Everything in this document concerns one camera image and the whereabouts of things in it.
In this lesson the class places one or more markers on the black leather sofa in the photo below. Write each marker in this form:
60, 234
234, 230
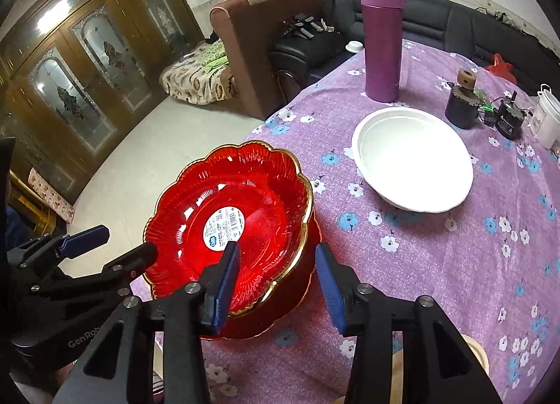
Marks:
437, 23

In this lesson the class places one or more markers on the red plastic bag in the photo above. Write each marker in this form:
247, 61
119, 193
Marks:
501, 68

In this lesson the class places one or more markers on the green cloth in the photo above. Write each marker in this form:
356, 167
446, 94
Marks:
216, 56

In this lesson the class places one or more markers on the black power adapter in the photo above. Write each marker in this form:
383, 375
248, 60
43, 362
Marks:
509, 119

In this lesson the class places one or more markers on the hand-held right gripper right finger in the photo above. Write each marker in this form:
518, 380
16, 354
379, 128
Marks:
330, 294

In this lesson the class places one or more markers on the purple thermos bottle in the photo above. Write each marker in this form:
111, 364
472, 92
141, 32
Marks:
383, 45

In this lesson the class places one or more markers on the green wrapper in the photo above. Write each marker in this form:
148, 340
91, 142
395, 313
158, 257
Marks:
484, 102

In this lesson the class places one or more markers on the printed blanket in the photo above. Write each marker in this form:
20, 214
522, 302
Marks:
192, 78

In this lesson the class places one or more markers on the red gold-rimmed plate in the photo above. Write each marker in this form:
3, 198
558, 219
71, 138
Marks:
262, 211

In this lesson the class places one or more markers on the brown armchair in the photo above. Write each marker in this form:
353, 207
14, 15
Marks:
262, 45

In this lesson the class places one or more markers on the black jar with wooden stopper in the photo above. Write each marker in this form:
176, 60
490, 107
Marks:
459, 111

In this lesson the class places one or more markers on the small white bowl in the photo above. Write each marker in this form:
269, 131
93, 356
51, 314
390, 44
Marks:
354, 46

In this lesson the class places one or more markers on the white plastic jar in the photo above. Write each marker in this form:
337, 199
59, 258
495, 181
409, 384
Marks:
550, 119

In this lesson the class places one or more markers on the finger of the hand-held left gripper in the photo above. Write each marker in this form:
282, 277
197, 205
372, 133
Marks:
127, 266
85, 240

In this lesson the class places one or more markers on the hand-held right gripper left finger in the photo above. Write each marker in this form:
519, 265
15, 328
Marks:
225, 290

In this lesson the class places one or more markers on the patterned box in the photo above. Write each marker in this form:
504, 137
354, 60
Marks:
50, 196

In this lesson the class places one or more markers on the wooden glass-door cabinet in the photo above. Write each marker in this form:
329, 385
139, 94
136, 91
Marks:
87, 80

